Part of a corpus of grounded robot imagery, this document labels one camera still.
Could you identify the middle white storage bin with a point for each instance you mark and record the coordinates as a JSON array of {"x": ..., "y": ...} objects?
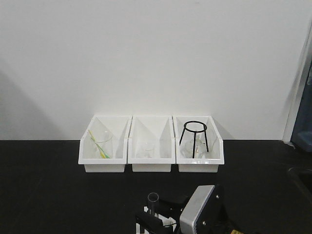
[{"x": 159, "y": 131}]

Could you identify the white storage bin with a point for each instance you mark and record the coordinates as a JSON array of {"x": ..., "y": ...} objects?
[
  {"x": 159, "y": 131},
  {"x": 212, "y": 160},
  {"x": 120, "y": 127}
]

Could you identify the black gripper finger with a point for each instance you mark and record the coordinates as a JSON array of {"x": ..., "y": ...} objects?
[
  {"x": 153, "y": 225},
  {"x": 172, "y": 204}
]

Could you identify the small clear glass beaker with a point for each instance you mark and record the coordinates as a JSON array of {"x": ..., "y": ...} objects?
[{"x": 147, "y": 150}]

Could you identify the black metal tripod stand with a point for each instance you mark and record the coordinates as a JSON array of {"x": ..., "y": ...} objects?
[{"x": 194, "y": 127}]

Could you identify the right white storage bin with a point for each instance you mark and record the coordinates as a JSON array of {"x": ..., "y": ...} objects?
[{"x": 212, "y": 160}]

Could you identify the black lab sink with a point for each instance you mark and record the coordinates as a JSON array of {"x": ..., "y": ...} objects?
[{"x": 302, "y": 177}]

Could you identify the white test tube rack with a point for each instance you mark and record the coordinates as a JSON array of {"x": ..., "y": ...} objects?
[{"x": 169, "y": 225}]

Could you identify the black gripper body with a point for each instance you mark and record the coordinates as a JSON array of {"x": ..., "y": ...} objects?
[{"x": 221, "y": 222}]

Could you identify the grey drying rack panel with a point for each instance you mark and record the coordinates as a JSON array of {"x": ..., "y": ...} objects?
[{"x": 302, "y": 132}]

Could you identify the glass beaker with stirrers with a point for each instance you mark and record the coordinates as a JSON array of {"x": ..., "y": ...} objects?
[{"x": 102, "y": 144}]

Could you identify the left white storage bin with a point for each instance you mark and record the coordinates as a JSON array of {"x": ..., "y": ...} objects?
[{"x": 120, "y": 127}]

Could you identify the clear glass test tube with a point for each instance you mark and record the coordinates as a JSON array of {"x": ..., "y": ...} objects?
[{"x": 153, "y": 203}]

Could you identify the clear glass flask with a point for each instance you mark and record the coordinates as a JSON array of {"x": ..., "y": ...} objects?
[{"x": 193, "y": 146}]

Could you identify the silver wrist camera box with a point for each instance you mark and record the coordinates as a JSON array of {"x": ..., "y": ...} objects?
[{"x": 195, "y": 218}]

